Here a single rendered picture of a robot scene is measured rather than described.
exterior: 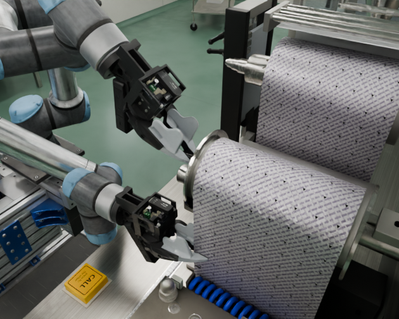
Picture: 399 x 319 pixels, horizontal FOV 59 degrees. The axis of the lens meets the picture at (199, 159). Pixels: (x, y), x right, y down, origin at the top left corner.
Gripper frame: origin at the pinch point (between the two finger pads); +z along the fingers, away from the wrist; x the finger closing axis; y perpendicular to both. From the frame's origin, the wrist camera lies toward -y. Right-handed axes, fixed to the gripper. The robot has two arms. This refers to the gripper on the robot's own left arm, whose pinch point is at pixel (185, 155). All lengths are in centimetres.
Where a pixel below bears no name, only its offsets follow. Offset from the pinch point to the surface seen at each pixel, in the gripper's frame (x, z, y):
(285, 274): -5.4, 24.0, 6.2
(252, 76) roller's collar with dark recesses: 22.6, -3.3, 5.6
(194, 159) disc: -3.7, 1.2, 5.3
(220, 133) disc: 4.2, 0.8, 5.8
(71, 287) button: -18.1, 6.7, -39.5
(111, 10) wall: 320, -203, -302
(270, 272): -5.4, 23.1, 3.6
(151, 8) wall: 403, -193, -315
